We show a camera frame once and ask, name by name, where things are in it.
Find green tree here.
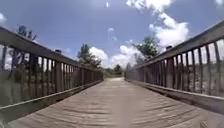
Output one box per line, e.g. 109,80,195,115
134,35,161,62
76,43,103,70

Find distant trees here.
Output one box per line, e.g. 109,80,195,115
102,63,127,79

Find thin tree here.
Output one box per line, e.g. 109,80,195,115
9,24,38,69

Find wooden bridge railing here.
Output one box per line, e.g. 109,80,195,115
0,25,105,125
124,19,224,116

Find wooden bridge deck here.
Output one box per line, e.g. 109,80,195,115
0,77,224,128

